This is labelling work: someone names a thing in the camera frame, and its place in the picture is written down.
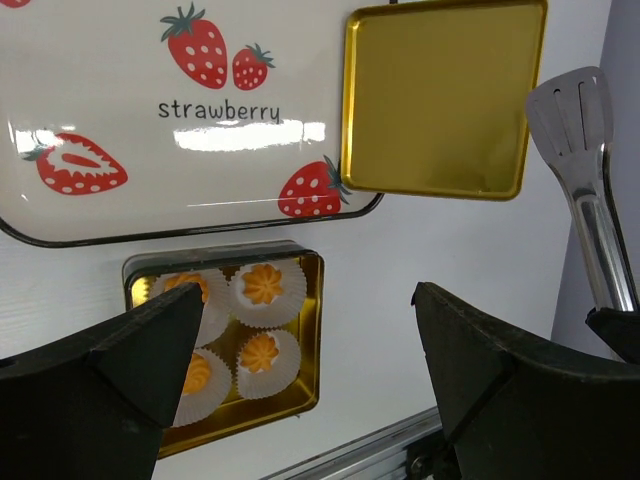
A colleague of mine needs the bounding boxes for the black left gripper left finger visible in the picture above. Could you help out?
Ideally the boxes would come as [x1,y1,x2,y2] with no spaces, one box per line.
[1,283,203,479]

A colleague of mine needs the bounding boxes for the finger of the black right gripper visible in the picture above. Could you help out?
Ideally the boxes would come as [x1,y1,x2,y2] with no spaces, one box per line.
[585,308,640,363]

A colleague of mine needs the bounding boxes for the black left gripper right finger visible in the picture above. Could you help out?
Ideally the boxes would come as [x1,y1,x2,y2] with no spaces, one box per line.
[412,282,639,479]

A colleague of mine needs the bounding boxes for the black gold cookie tin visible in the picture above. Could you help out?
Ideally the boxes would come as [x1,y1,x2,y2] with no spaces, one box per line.
[123,240,324,458]

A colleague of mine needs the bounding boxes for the orange swirl cookie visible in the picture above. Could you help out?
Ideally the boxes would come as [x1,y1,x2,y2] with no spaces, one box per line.
[241,264,284,305]

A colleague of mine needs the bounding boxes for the steel tongs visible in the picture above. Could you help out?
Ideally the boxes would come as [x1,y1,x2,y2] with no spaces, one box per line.
[525,66,639,312]

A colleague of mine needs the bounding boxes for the gold tin lid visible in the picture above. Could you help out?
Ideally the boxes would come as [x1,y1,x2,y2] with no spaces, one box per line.
[341,1,547,201]

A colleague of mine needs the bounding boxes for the white paper cup front left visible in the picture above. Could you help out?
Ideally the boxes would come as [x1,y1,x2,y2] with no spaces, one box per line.
[172,348,233,428]

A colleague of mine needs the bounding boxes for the white paper cup back left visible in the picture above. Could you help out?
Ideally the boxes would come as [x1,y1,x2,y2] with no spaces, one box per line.
[149,268,230,348]

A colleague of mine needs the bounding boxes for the white paper cup back right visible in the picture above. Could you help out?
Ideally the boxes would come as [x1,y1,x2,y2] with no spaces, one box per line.
[229,258,307,329]

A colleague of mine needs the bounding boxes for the strawberry print tray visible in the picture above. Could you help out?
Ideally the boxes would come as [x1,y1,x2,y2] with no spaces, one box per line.
[1,1,379,248]

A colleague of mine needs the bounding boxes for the aluminium front frame rail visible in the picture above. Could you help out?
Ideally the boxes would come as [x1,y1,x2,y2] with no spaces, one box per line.
[267,407,444,479]

